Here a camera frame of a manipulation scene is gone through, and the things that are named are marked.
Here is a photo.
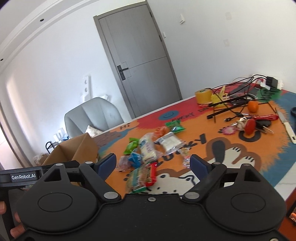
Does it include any red green bread snack packet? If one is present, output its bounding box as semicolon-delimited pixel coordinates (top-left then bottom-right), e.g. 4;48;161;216
126;162;157;193

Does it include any dark green snack packet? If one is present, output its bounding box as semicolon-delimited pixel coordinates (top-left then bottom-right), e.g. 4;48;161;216
165;120;185;133

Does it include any pink round charm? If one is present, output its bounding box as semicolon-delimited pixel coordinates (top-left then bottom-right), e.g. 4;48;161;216
218;126;237;136

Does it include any yellow tape roll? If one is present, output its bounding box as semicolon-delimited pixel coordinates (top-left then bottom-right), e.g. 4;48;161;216
195;88;212;104

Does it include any orange fruit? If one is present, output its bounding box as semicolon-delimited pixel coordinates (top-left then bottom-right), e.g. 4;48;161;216
247;100;259;113

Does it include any red key fob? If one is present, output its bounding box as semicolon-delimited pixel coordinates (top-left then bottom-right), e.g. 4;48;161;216
244;118;256;135

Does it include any yellow toy figure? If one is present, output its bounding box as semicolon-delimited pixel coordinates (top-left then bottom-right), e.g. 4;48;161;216
211;85;229;108

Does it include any cream dotted cushion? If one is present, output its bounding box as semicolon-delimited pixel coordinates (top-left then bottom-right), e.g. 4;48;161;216
85;125;103;138

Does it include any colourful cartoon table mat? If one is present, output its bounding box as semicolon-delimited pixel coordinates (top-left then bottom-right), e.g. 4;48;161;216
93;91;295;199

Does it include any blue snack packet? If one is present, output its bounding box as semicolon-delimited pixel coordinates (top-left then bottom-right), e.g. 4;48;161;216
128;152;142;169

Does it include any cardboard box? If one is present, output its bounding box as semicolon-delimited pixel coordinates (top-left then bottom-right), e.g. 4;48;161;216
42;133;99;166

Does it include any black power adapter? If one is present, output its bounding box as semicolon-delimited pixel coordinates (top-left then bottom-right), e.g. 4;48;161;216
266;76;278;88

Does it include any orange snack packet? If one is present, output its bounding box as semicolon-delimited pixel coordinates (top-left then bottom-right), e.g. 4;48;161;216
153;126;170;140

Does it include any white blue biscuit packet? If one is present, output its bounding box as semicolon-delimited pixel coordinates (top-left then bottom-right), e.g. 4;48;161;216
138;133;159;164

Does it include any white handled knife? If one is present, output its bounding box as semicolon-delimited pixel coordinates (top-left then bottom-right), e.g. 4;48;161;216
276;110;296;144

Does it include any black shoe rack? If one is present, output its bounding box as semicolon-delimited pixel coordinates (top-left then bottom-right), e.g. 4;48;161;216
45;141;60;154

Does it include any clear white wafer packet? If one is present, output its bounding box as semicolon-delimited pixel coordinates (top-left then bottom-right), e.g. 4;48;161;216
154;132;185;155

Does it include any small clear candy packet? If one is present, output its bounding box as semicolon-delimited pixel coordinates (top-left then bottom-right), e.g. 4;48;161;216
178;148;191;168

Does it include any person's left hand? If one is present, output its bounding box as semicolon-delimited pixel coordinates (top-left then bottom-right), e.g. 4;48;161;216
0;201;25;238

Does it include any grey armchair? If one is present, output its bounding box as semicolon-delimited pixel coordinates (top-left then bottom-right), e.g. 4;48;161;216
64;97;123;138

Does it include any black door handle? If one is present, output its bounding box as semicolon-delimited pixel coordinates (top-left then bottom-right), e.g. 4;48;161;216
117;65;128;81

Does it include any grey door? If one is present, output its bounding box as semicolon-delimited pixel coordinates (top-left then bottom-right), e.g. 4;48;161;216
93;1;182;118

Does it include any black folding stand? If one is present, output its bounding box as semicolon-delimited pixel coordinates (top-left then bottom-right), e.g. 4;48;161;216
207;94;257;120

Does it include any pink clear snack packet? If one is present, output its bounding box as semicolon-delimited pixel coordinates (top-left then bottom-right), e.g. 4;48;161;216
117;156;132;172

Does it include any red handled screwdriver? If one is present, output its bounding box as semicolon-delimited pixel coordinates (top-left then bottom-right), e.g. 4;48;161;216
251;114;279;121

